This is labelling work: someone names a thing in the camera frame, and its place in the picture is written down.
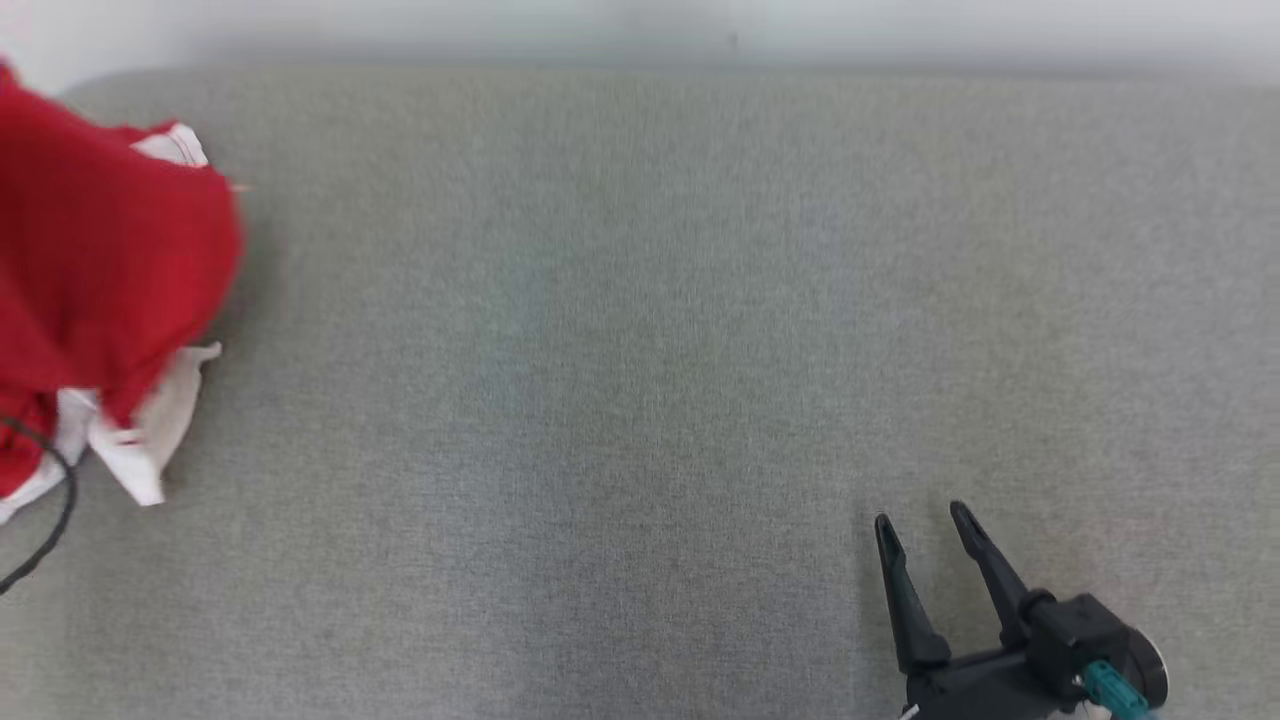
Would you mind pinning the red jersey with black number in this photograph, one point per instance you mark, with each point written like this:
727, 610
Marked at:
100, 250

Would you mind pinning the grey fabric sofa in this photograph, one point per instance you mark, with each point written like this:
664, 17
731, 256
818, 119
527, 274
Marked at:
640, 400

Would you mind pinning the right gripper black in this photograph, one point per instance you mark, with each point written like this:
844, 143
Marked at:
1060, 630

